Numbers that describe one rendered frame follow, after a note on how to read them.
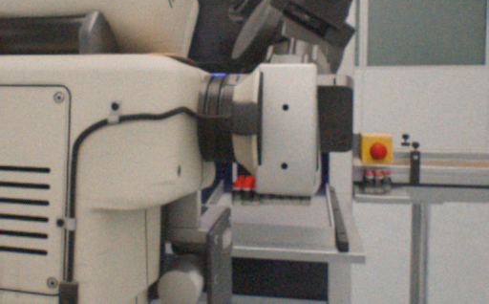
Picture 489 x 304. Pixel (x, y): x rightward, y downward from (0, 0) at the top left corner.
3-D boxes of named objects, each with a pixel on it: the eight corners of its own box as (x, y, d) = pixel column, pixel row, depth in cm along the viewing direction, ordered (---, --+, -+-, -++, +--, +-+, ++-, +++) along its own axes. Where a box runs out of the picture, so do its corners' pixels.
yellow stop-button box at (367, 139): (358, 159, 141) (358, 130, 140) (388, 159, 139) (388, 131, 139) (361, 164, 133) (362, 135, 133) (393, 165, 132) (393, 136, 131)
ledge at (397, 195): (350, 188, 149) (350, 182, 149) (399, 190, 147) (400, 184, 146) (354, 203, 135) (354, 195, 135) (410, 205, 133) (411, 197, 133)
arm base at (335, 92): (219, 84, 50) (353, 85, 47) (233, 33, 56) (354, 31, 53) (231, 148, 56) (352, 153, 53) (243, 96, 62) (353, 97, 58)
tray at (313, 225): (222, 193, 139) (222, 179, 138) (327, 197, 134) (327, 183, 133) (195, 238, 106) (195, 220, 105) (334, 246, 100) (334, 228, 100)
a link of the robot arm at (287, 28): (280, 43, 54) (325, 70, 55) (289, -11, 61) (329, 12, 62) (234, 97, 60) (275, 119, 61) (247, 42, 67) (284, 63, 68)
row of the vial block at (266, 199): (234, 200, 131) (233, 182, 131) (310, 204, 127) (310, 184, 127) (232, 203, 129) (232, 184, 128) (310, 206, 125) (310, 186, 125)
